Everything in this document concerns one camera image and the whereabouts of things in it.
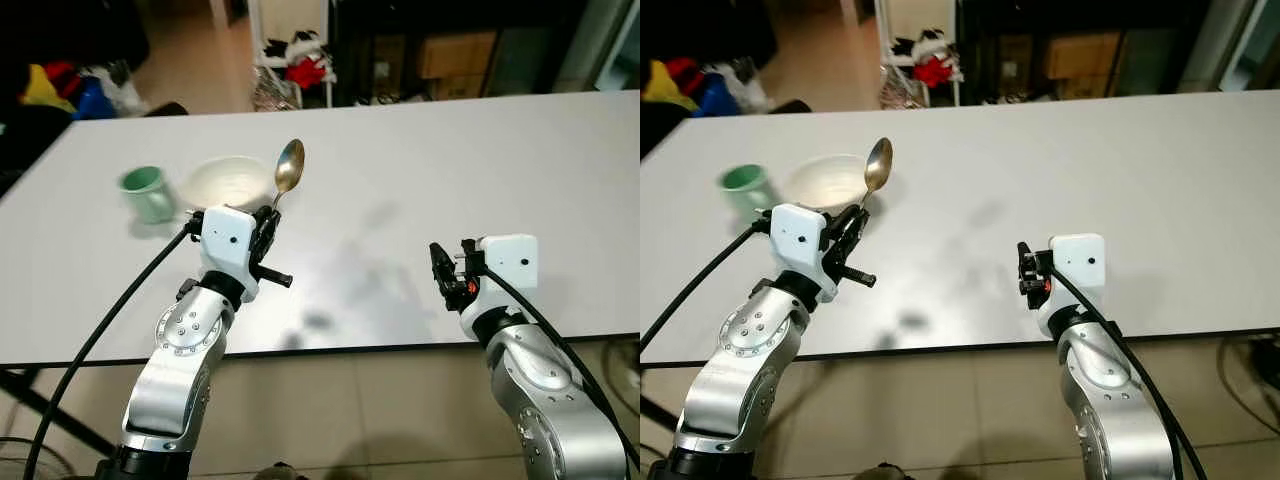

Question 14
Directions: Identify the green ceramic mug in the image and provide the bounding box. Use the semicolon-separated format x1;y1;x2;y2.
117;165;180;226
716;162;777;224

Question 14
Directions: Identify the metal spoon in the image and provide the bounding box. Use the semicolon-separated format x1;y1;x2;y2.
861;136;896;212
271;138;308;214

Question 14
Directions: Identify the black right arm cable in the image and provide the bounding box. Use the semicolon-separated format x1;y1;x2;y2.
1045;264;1209;480
468;262;641;473

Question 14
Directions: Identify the yellow cloth item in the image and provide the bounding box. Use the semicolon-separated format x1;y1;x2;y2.
644;60;701;111
21;63;77;114

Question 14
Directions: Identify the blue bag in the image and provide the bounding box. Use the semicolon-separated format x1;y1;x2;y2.
694;72;741;119
71;75;117;122

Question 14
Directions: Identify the red cloth item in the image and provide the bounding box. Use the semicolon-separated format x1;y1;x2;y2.
668;57;707;96
44;60;87;98

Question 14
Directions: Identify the brown cardboard box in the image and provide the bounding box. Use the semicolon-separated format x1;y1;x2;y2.
1044;31;1127;82
417;31;499;81

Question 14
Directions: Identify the white metal rack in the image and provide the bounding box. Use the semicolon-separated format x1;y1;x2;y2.
875;0;963;109
248;0;337;110

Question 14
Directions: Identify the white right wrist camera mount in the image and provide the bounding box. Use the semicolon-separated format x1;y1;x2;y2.
1036;233;1107;323
459;234;540;323

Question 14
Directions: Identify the black and white garment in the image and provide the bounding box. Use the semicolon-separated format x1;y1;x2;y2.
892;28;952;60
261;29;327;62

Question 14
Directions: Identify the white ceramic bowl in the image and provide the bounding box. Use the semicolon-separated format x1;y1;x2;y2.
180;154;277;214
782;152;872;214

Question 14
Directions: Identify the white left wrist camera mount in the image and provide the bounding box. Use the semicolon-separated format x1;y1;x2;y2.
197;205;264;305
768;203;839;305

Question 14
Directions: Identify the red garment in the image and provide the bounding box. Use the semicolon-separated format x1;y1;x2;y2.
284;57;330;90
911;57;954;89

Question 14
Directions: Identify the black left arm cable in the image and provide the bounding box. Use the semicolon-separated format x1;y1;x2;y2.
24;222;204;480
640;218;773;353

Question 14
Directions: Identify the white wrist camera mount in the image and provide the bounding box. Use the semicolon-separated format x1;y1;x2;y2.
459;234;540;323
768;203;839;305
1036;233;1107;323
197;205;264;305

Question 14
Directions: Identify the patterned brown bag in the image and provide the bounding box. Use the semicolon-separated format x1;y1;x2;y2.
878;75;926;111
249;75;302;112

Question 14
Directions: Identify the black cabinet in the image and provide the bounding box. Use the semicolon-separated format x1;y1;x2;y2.
959;0;1227;102
334;0;602;107

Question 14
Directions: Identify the white plastic bag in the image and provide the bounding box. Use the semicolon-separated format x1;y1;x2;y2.
725;58;773;114
99;61;152;117

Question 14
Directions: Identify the black floor fan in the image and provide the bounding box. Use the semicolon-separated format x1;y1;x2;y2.
0;434;63;480

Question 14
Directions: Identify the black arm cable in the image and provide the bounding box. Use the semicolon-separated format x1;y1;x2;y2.
24;222;204;480
468;262;641;473
1045;264;1209;480
640;218;773;353

